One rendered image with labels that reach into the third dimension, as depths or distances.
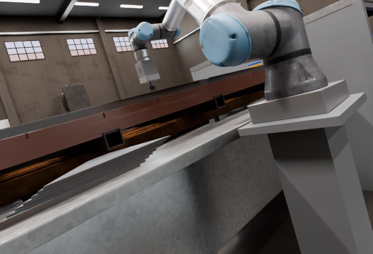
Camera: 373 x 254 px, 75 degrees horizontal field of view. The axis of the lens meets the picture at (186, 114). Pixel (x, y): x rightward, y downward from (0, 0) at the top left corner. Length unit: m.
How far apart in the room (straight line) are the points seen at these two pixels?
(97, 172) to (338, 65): 1.36
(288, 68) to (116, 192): 0.46
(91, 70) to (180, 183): 12.05
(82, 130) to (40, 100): 11.06
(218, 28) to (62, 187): 0.44
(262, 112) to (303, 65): 0.15
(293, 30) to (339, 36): 0.94
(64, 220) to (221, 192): 0.55
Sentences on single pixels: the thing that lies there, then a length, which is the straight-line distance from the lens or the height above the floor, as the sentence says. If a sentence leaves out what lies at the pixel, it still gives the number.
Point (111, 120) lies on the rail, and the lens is 0.69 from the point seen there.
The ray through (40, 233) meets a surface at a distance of 0.46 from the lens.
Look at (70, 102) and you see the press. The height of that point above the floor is 1.96.
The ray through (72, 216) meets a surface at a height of 0.67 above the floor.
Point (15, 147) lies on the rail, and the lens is 0.64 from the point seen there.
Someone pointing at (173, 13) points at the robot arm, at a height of 1.16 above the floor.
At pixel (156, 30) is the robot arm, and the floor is 1.14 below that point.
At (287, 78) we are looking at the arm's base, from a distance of 0.63.
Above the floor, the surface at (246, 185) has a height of 0.42.
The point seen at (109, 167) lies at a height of 0.70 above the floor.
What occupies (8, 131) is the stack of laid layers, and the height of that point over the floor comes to 0.84.
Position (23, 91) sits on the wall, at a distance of 11.69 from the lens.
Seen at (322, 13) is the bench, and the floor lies 1.03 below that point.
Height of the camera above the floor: 0.79
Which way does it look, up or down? 3 degrees down
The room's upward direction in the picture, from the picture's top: 17 degrees counter-clockwise
